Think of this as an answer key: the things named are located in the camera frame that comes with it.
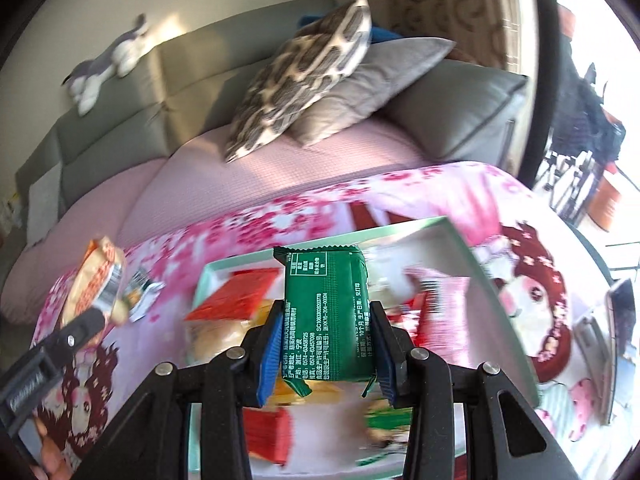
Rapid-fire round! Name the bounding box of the green snack packet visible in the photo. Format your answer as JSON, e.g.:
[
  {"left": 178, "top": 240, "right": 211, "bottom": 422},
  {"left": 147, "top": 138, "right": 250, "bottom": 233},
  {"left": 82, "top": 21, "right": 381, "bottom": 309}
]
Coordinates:
[{"left": 364, "top": 399, "right": 412, "bottom": 453}]

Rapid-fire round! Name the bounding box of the yellow snack packet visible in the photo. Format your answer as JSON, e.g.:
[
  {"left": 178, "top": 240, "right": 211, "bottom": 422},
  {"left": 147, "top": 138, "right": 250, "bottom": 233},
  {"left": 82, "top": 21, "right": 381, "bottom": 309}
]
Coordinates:
[{"left": 267, "top": 378, "right": 342, "bottom": 406}]

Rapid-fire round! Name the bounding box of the husky plush toy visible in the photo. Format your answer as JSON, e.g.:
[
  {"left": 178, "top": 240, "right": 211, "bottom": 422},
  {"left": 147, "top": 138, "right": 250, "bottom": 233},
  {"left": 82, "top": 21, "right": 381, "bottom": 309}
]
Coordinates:
[{"left": 62, "top": 14, "right": 149, "bottom": 117}]

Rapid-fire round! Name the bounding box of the swiss roll bread packet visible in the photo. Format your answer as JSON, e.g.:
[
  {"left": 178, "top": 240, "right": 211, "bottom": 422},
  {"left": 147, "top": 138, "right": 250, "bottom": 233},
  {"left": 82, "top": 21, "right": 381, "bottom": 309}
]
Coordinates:
[{"left": 186, "top": 320, "right": 258, "bottom": 365}]

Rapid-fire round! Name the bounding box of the grey sofa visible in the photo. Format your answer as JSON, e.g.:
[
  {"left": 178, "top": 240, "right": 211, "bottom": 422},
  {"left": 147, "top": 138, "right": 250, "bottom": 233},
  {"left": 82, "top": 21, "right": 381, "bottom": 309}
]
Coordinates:
[{"left": 15, "top": 0, "right": 527, "bottom": 219}]

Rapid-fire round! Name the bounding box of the pink snack packet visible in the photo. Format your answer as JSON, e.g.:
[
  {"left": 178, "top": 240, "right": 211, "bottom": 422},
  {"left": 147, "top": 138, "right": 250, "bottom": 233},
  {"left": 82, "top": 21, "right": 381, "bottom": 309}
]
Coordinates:
[{"left": 404, "top": 266, "right": 470, "bottom": 367}]

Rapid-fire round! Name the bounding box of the grey pillow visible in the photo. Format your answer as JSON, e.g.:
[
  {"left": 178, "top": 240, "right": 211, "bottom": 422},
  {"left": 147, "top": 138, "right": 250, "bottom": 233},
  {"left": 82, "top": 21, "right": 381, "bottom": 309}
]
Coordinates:
[{"left": 286, "top": 37, "right": 456, "bottom": 148}]

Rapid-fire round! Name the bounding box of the patterned beige curtain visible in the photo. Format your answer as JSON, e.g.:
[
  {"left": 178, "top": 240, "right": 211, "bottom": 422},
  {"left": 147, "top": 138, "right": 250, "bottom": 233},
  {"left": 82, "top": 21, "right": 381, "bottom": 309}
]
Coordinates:
[{"left": 386, "top": 0, "right": 520, "bottom": 72}]

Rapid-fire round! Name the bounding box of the orange bread packet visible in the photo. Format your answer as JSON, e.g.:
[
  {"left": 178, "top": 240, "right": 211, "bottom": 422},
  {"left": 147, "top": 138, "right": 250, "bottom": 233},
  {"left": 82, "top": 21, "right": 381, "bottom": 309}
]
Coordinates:
[{"left": 60, "top": 236, "right": 126, "bottom": 327}]

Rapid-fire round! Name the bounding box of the leopard pattern pillow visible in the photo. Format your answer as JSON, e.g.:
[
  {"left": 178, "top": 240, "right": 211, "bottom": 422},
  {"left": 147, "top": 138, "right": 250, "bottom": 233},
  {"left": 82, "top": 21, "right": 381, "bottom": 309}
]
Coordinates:
[{"left": 224, "top": 0, "right": 372, "bottom": 162}]

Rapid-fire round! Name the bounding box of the pink sofa seat cover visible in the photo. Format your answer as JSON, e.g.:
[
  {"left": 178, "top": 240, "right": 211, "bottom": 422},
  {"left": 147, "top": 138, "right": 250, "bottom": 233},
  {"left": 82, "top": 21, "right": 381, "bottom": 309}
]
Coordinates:
[{"left": 1, "top": 117, "right": 428, "bottom": 324}]

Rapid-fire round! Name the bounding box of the red snack packet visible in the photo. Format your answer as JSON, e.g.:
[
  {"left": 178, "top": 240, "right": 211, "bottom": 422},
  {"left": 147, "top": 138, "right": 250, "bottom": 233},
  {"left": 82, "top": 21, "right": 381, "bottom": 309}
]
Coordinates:
[{"left": 184, "top": 268, "right": 280, "bottom": 322}]

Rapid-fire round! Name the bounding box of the mint green tray box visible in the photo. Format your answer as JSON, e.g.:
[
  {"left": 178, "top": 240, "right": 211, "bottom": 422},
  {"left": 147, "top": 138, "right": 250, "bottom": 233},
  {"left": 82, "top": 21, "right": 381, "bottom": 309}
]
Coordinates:
[{"left": 186, "top": 216, "right": 542, "bottom": 480}]

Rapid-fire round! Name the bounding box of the green white cracker packet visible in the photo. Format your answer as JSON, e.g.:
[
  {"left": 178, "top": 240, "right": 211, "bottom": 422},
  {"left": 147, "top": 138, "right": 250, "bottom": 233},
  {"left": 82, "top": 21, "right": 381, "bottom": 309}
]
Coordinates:
[{"left": 122, "top": 266, "right": 165, "bottom": 323}]

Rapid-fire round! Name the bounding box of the dark green wafer packet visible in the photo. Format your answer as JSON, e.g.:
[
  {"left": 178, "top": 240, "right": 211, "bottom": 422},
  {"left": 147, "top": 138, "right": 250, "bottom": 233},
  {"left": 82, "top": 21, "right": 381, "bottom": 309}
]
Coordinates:
[{"left": 273, "top": 245, "right": 374, "bottom": 390}]

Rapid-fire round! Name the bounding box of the light grey small cushion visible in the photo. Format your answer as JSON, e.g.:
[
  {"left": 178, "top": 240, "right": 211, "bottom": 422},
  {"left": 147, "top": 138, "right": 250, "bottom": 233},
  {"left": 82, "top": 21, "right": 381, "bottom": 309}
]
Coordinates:
[{"left": 26, "top": 162, "right": 62, "bottom": 247}]

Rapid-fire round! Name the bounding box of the pink cartoon tablecloth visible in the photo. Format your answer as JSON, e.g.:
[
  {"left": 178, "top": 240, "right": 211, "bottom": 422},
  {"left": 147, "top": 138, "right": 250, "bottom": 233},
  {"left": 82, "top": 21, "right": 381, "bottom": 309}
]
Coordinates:
[{"left": 41, "top": 162, "right": 605, "bottom": 468}]

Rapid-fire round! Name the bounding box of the blue cloth behind pillows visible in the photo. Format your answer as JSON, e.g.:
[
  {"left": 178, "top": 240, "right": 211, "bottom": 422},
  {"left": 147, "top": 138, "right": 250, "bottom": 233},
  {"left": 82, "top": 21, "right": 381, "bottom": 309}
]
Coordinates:
[{"left": 297, "top": 15, "right": 402, "bottom": 44}]

